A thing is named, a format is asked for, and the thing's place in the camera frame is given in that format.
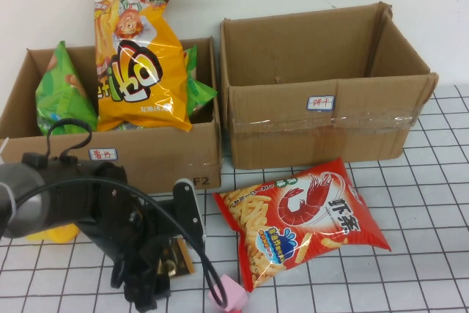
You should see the short black looped cable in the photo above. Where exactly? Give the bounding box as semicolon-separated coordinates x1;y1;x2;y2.
46;117;93;160

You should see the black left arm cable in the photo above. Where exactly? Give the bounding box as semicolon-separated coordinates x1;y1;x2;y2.
10;177;230;309

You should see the cardboard box printed F2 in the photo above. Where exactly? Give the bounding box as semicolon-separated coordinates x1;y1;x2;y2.
0;37;223;196

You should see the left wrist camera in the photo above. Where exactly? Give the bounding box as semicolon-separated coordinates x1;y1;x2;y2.
171;177;207;246

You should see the large green snack bag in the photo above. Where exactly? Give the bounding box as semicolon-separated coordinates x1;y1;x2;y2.
35;40;99;136

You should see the orange potato chips bag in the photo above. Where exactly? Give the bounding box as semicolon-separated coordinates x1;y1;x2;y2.
93;0;199;133

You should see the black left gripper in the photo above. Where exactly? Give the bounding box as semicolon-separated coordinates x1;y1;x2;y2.
106;199;175;311

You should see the white label red writing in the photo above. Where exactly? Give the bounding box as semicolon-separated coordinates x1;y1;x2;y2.
306;95;336;111
88;147;119;161

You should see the small green snack bag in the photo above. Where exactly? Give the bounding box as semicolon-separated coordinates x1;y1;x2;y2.
182;45;218;116

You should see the red shrimp cracker bag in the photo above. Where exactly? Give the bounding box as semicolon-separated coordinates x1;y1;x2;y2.
213;157;391;293

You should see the yellow toy block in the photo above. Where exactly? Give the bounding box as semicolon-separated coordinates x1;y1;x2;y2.
45;223;81;244

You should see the taped brown cardboard box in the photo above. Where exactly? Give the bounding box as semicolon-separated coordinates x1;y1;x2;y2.
218;1;439;171

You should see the pink foam cube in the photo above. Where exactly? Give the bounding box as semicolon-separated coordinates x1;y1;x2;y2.
207;274;247;312

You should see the small brown black snack packet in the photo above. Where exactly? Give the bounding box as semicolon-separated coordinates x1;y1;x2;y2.
157;237;195;278

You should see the white black grid tablecloth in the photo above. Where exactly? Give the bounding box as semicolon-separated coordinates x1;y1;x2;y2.
0;84;469;313

